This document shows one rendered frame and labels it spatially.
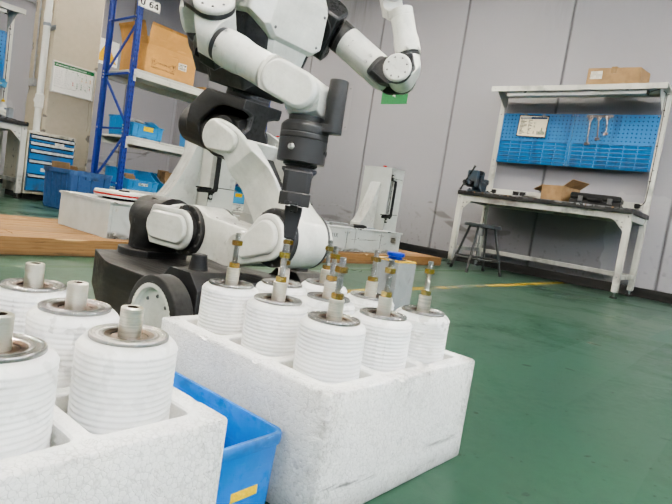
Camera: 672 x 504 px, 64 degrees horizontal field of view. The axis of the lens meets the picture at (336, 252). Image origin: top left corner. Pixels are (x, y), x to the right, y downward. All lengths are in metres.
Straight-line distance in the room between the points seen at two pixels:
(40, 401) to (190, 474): 0.16
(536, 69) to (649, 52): 1.05
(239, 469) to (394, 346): 0.29
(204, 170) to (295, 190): 2.36
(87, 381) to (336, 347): 0.32
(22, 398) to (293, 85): 0.67
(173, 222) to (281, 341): 0.80
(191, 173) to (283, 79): 2.35
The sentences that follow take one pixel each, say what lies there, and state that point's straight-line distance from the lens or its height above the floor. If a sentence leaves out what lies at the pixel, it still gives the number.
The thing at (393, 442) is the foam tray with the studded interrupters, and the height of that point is 0.08.
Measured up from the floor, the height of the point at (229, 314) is 0.21.
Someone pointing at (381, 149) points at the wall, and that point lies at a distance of 7.12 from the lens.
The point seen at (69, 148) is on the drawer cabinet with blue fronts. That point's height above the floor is 0.58.
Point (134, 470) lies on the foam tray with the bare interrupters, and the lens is 0.54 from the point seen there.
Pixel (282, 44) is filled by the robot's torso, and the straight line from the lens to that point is 1.44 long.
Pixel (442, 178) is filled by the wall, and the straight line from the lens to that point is 6.59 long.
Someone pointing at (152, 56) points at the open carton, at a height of 1.63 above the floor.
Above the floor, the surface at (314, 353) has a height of 0.21.
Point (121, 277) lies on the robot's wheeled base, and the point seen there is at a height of 0.14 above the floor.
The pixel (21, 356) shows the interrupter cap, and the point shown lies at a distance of 0.50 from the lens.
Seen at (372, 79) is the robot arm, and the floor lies 0.77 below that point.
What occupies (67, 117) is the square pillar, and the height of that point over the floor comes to 0.95.
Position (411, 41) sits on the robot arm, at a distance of 1.60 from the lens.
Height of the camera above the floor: 0.41
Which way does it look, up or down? 5 degrees down
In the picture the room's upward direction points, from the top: 9 degrees clockwise
